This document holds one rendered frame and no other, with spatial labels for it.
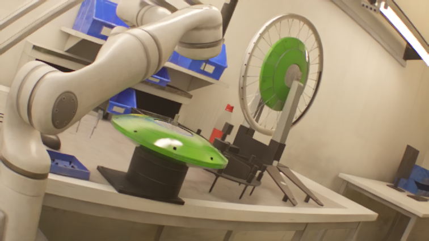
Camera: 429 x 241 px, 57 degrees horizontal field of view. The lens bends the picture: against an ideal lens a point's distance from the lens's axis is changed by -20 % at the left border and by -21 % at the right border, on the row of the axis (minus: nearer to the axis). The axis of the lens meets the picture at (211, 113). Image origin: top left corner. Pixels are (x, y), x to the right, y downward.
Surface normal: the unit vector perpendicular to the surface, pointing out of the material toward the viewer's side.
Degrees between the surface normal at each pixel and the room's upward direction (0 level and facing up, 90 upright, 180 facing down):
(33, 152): 19
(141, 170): 90
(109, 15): 90
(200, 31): 106
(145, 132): 24
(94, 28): 100
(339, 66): 90
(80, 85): 75
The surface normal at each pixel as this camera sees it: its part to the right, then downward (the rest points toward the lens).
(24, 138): 0.73, -0.57
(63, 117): 0.83, 0.41
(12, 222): 0.30, 0.19
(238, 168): -0.62, -0.22
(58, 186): 0.61, 0.30
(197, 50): -0.08, 0.47
